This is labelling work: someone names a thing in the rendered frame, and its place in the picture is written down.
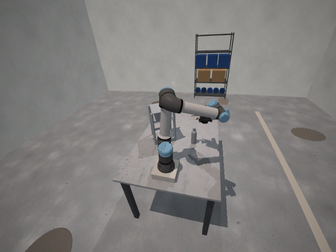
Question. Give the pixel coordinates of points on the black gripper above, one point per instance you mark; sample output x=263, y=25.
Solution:
x=201, y=119

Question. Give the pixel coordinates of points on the grey shelving unit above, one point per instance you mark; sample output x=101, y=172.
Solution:
x=155, y=118

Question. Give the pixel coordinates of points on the grey bottle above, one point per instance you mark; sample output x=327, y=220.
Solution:
x=193, y=135

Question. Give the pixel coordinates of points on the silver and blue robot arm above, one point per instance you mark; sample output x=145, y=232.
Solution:
x=168, y=102

